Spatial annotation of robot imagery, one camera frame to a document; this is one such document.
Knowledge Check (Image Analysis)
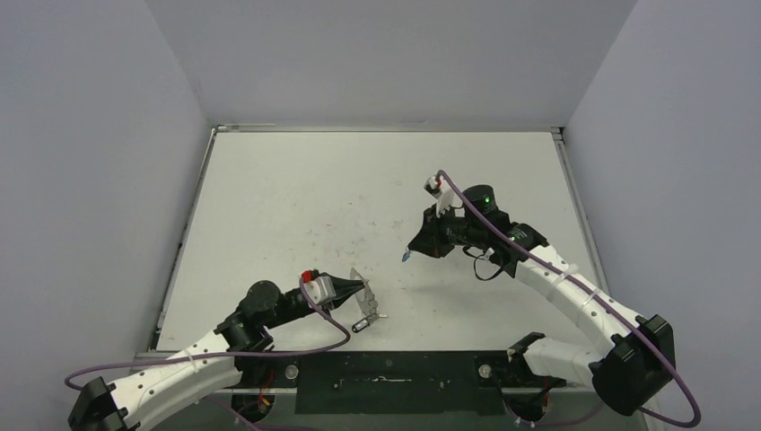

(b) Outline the clear plastic keyring holder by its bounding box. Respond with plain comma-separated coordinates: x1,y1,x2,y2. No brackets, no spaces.
350,268,387,328

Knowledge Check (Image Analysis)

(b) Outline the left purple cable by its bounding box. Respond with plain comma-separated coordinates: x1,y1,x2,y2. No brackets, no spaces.
64,279,353,431

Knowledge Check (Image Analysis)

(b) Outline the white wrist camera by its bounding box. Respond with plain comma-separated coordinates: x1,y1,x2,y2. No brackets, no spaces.
424,175,463,218
300,270,337,307

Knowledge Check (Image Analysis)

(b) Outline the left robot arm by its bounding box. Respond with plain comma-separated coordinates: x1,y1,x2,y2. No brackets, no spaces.
65,269,379,430

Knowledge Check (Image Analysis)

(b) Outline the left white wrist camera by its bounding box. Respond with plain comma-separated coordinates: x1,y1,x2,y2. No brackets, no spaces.
300,270,337,307

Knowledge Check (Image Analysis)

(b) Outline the aluminium front rail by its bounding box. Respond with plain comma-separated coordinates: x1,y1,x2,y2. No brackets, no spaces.
121,350,660,395

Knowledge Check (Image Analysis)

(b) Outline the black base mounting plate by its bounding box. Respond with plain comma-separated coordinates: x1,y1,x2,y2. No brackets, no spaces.
232,350,566,416

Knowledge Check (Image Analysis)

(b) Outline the black tagged key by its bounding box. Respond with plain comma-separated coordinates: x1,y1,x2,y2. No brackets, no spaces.
352,319,371,333

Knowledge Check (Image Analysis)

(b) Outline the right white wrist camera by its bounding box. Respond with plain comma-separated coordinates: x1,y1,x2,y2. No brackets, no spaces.
424,175,463,218

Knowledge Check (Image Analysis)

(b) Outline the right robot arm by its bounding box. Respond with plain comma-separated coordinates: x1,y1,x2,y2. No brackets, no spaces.
407,178,676,416

